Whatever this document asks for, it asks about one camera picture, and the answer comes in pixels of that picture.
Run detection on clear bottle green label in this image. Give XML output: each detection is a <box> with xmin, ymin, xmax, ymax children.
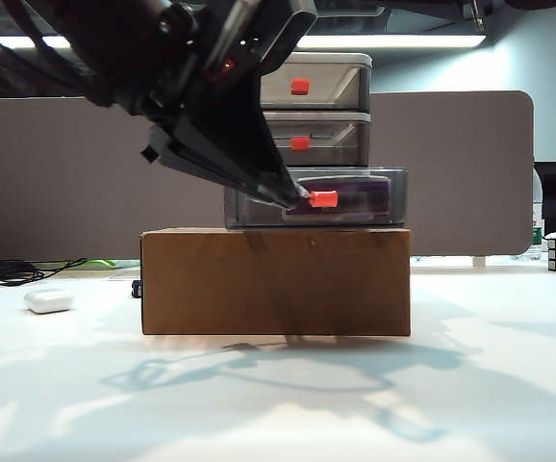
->
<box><xmin>529</xmin><ymin>182</ymin><xmax>544</xmax><ymax>254</ymax></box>

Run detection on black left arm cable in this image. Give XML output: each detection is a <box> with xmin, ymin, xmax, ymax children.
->
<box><xmin>0</xmin><ymin>7</ymin><xmax>91</xmax><ymax>95</ymax></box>

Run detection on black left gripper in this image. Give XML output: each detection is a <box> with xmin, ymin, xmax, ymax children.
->
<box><xmin>140</xmin><ymin>0</ymin><xmax>317</xmax><ymax>210</ymax></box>

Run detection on white plastic drawer cabinet frame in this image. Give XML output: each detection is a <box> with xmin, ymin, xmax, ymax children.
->
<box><xmin>258</xmin><ymin>51</ymin><xmax>372</xmax><ymax>170</ymax></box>

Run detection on black desk cables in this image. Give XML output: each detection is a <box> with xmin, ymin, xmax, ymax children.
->
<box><xmin>0</xmin><ymin>258</ymin><xmax>89</xmax><ymax>288</ymax></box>

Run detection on white earbuds case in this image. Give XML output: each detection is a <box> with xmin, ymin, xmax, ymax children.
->
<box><xmin>23</xmin><ymin>288</ymin><xmax>75</xmax><ymax>315</ymax></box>

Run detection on ceiling light strip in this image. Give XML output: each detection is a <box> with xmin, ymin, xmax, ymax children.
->
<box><xmin>0</xmin><ymin>34</ymin><xmax>486</xmax><ymax>49</ymax></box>

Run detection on brown cardboard box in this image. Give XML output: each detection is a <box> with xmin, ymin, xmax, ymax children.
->
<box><xmin>139</xmin><ymin>226</ymin><xmax>413</xmax><ymax>337</ymax></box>

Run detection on smoky drawer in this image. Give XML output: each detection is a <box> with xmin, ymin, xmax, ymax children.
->
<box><xmin>223</xmin><ymin>167</ymin><xmax>409</xmax><ymax>230</ymax></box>
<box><xmin>261</xmin><ymin>64</ymin><xmax>369</xmax><ymax>110</ymax></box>
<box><xmin>265</xmin><ymin>119</ymin><xmax>369</xmax><ymax>166</ymax></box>

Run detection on purple white napkin pack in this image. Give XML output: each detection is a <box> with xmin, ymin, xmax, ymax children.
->
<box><xmin>285</xmin><ymin>176</ymin><xmax>390</xmax><ymax>216</ymax></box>

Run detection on smoky drawer, wide orange handle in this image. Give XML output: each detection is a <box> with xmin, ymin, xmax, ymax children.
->
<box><xmin>261</xmin><ymin>64</ymin><xmax>369</xmax><ymax>110</ymax></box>

